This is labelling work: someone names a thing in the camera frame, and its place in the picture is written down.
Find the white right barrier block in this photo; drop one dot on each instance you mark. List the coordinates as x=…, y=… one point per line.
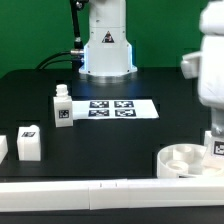
x=207, y=137

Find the white front barrier rail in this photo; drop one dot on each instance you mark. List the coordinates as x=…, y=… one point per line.
x=110, y=194

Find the white marker sheet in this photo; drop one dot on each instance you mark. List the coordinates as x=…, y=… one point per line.
x=114, y=109

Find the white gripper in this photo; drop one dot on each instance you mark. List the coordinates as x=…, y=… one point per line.
x=211, y=78

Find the white barrier block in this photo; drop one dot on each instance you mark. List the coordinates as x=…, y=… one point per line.
x=3, y=147
x=207, y=137

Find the white left barrier block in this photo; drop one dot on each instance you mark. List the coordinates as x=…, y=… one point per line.
x=3, y=147

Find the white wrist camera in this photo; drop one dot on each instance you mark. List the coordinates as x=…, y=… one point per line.
x=190, y=65

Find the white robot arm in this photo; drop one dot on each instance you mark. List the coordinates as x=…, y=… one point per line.
x=109, y=54

